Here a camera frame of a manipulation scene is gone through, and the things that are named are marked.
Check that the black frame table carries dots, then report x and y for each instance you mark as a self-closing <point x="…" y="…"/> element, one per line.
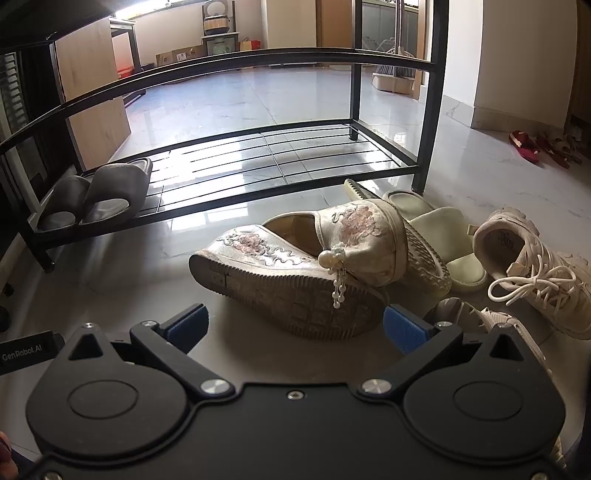
<point x="124" y="27"/>

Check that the cream slipper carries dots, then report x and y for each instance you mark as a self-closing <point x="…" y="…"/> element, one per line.
<point x="443" y="230"/>
<point x="360" y="190"/>

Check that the white sneaker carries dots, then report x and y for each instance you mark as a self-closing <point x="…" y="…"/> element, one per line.
<point x="531" y="258"/>
<point x="471" y="316"/>

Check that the black metal shoe rack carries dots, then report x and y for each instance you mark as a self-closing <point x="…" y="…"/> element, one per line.
<point x="428" y="115"/>

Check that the grey slipper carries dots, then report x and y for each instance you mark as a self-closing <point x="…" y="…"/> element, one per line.
<point x="62" y="203"/>
<point x="115" y="187"/>

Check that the stand with round appliance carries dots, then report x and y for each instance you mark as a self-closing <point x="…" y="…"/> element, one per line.
<point x="217" y="27"/>

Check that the orange paper bag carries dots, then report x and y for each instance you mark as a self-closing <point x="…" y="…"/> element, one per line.
<point x="249" y="45"/>

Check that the embroidered cream shoe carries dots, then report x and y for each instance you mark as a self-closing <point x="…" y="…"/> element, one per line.
<point x="286" y="295"/>
<point x="369" y="240"/>

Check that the broom and dustpan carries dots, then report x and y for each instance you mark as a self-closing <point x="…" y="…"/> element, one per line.
<point x="392" y="74"/>

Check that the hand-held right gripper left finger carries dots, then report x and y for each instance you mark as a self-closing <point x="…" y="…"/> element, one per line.
<point x="187" y="325"/>

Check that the wooden door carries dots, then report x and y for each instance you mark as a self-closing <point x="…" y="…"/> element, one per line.
<point x="333" y="23"/>

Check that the wooden cabinet panel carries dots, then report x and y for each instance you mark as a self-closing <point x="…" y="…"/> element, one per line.
<point x="92" y="92"/>

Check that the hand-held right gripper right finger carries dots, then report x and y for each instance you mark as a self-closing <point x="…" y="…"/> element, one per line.
<point x="406" y="330"/>

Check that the cardboard boxes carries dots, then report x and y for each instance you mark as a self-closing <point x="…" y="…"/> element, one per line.
<point x="180" y="56"/>

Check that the red slipper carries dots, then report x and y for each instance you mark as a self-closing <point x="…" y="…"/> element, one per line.
<point x="524" y="145"/>

